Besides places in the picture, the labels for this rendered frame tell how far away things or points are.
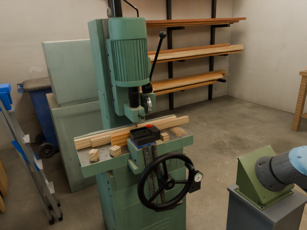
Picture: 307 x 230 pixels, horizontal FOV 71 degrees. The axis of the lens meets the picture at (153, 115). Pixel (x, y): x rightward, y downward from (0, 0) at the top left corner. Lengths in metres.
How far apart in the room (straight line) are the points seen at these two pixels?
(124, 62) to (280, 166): 0.89
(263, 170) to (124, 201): 0.74
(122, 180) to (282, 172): 0.77
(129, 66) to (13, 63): 2.50
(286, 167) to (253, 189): 0.22
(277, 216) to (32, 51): 3.14
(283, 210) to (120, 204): 0.84
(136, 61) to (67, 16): 2.47
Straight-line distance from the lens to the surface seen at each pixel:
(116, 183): 1.13
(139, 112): 1.13
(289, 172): 1.21
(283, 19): 4.36
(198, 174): 1.28
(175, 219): 1.48
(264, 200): 1.31
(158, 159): 0.91
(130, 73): 1.04
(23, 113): 3.52
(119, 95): 1.21
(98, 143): 1.17
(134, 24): 1.02
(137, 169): 1.00
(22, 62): 3.38
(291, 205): 1.43
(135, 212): 1.29
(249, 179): 1.29
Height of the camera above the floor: 1.44
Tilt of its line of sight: 21 degrees down
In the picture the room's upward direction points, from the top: 3 degrees counter-clockwise
